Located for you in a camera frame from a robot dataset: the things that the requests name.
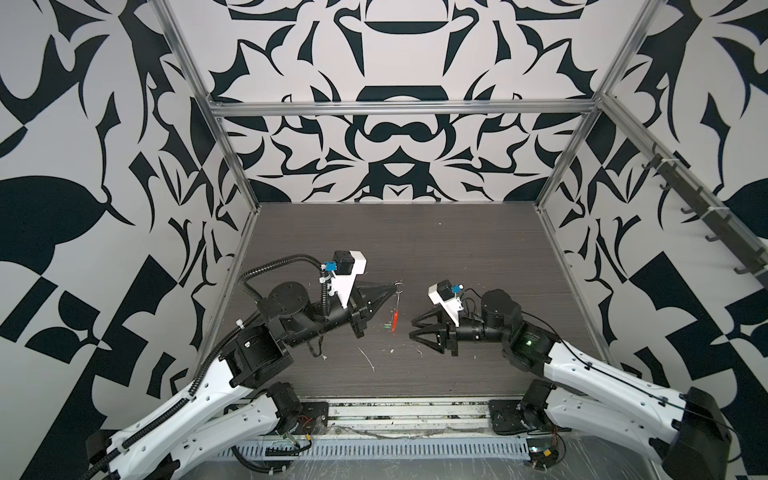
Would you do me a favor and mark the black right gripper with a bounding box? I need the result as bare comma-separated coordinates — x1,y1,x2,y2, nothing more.
413,305,513,358

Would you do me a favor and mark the large metal keyring red handle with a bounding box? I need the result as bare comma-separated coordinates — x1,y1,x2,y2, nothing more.
390,280,403,333

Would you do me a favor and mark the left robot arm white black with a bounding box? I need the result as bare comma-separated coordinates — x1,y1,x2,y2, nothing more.
82,281,397,479

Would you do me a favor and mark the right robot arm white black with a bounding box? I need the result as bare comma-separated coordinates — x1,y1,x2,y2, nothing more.
409,285,733,479

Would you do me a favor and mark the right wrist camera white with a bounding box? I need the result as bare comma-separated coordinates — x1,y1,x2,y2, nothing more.
428,280,464,327

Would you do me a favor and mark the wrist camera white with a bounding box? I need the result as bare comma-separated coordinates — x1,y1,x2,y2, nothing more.
428,280,464,327
321,250,367,308

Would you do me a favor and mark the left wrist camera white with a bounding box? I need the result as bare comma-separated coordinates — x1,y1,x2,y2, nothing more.
321,250,367,308

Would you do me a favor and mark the black corrugated cable conduit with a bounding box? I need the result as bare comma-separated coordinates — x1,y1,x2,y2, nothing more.
238,253,325,304

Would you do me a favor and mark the aluminium front rail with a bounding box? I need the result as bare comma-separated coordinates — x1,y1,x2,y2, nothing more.
325,397,491,438

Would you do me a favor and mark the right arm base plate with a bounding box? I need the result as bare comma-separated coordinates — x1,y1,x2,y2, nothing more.
488,399,553,436

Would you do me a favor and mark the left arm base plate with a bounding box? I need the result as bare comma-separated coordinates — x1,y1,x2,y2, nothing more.
289,401,330,436

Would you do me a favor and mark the white slotted cable duct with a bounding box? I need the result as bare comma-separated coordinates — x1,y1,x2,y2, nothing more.
238,437,530,461

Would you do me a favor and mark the black wall hook rail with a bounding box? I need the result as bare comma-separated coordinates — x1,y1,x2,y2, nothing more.
641,143,767,289

